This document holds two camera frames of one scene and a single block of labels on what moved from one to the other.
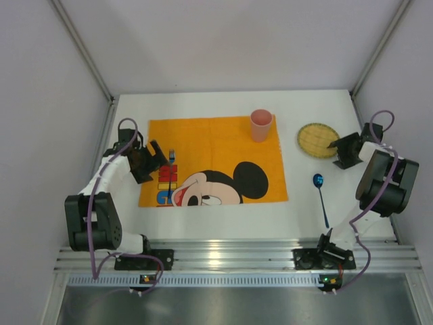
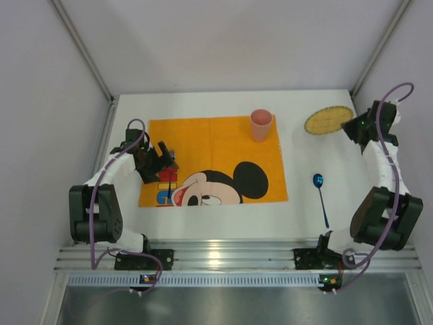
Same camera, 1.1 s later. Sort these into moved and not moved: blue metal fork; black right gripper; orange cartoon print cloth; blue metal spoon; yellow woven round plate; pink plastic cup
Moved: black right gripper; yellow woven round plate
Not moved: orange cartoon print cloth; pink plastic cup; blue metal fork; blue metal spoon
